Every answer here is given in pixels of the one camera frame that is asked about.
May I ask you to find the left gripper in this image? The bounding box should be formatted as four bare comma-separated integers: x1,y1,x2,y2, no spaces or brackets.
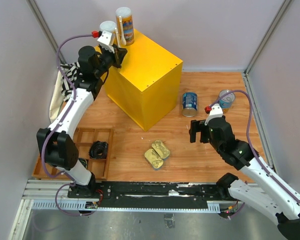
94,43,127,78

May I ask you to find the blue short can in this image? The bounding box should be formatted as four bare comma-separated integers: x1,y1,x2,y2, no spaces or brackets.
182,92,198,117

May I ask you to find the tall can orange label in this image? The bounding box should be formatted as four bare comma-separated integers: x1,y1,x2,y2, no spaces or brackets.
99,20,121,48

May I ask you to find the tall can mixed beans label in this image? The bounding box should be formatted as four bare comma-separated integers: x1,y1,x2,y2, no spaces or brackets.
116,7,134,46

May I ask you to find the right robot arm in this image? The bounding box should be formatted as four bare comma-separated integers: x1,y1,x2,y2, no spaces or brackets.
189,116,300,240

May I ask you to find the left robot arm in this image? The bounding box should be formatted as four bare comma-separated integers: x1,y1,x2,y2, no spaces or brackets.
37,45,128,198

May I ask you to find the striped black white cloth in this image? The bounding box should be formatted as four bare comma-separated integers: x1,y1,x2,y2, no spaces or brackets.
57,61,83,103

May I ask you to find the corn can with pull tab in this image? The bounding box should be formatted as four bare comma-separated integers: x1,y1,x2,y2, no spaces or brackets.
218,89,235,113

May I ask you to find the gold sardine tin upper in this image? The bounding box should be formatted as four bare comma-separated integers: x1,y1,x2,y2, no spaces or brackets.
151,139,170,160

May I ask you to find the gold sardine tin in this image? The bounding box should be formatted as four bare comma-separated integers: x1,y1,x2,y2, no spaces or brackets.
151,139,170,160
144,148,164,170

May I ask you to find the yellow cabinet box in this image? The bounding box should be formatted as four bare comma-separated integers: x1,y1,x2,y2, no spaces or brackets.
105,29,183,132

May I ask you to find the gold sardine tin lower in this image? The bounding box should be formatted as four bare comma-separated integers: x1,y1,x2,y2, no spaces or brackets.
144,148,164,170

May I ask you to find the cream canvas bag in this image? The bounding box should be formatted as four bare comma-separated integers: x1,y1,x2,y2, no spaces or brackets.
49,71,65,123

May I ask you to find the wooden compartment tray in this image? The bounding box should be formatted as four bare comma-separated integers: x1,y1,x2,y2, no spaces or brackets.
32,128,114,181

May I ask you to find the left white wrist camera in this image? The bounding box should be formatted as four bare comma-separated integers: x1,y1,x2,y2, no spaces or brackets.
92,30,115,53

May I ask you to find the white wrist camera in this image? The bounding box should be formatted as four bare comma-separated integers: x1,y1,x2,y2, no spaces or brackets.
92,30,115,53
204,103,223,125

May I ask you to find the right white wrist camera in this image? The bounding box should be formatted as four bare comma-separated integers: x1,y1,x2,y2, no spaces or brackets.
204,103,223,125

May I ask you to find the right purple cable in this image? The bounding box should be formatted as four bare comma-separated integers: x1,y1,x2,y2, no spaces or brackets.
209,89,300,208

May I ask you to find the black coiled strap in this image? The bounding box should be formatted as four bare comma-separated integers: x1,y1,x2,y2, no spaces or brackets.
89,140,109,160

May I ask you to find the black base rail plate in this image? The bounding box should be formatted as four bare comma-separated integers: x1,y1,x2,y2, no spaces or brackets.
68,181,237,209

